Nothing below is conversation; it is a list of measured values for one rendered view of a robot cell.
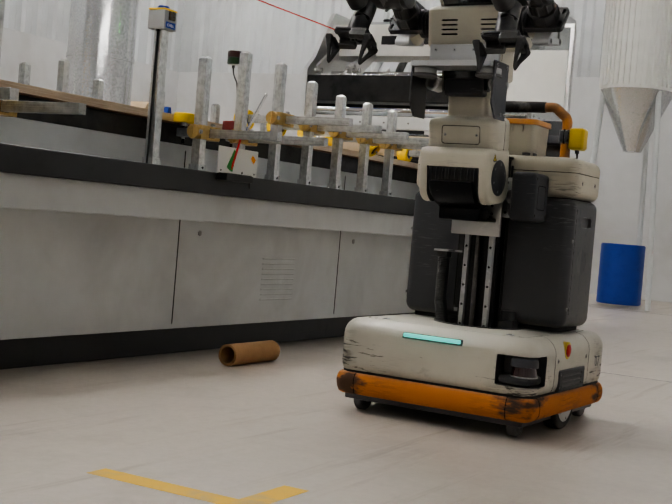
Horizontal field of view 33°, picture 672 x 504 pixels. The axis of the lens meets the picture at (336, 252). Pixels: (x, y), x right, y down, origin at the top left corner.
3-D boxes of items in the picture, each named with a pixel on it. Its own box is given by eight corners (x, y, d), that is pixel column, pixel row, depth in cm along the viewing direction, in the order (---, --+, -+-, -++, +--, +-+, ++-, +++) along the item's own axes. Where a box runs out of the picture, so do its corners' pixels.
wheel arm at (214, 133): (281, 143, 396) (282, 131, 396) (276, 142, 393) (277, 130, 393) (181, 139, 417) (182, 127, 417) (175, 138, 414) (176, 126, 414)
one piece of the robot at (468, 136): (432, 204, 362) (437, 8, 353) (545, 212, 343) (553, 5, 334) (393, 212, 340) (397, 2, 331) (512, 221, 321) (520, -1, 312)
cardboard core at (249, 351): (280, 341, 441) (237, 345, 415) (279, 361, 442) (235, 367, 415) (263, 338, 445) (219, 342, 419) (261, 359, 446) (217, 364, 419)
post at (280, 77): (277, 185, 451) (287, 63, 450) (272, 184, 448) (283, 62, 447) (270, 184, 453) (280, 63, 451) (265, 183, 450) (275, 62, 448)
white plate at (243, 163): (256, 178, 436) (259, 152, 435) (217, 172, 413) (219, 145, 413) (255, 178, 436) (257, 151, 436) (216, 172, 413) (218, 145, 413)
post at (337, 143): (337, 206, 495) (347, 96, 493) (333, 206, 492) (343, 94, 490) (330, 205, 496) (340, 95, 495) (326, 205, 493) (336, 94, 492)
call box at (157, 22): (176, 34, 384) (178, 11, 384) (163, 30, 378) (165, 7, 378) (159, 34, 387) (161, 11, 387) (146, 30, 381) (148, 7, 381)
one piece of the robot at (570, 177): (433, 343, 391) (454, 101, 389) (587, 365, 364) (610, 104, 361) (387, 349, 362) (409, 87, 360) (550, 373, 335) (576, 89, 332)
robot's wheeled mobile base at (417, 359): (427, 379, 400) (433, 308, 400) (604, 407, 368) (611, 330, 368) (329, 396, 342) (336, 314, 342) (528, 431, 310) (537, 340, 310)
